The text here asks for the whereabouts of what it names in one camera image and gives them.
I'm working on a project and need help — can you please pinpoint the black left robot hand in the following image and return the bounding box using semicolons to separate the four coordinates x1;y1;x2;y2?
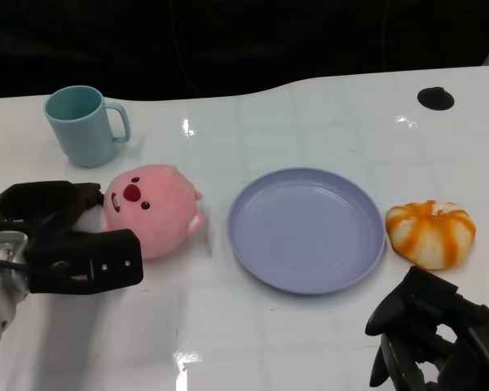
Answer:
0;181;144;295

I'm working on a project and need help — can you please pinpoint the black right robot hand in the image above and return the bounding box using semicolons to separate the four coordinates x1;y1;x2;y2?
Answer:
364;266;489;391

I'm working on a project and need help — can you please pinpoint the pink plush beaver doll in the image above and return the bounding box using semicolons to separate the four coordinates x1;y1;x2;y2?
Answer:
75;163;207;261

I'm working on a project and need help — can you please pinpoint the purple plastic plate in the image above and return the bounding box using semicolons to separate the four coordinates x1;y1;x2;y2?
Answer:
227;167;387;295

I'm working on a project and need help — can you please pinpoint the orange white bun toy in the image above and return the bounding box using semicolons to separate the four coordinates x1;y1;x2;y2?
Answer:
385;200;477;270

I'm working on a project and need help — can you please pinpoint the teal plastic mug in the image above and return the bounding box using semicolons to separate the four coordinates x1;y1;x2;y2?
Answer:
43;85;130;169

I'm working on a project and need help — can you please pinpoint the black round table grommet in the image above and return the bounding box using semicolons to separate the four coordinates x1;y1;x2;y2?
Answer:
416;86;455;110

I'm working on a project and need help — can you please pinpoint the black backdrop cloth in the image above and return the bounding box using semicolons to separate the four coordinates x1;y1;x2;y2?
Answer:
0;0;489;101

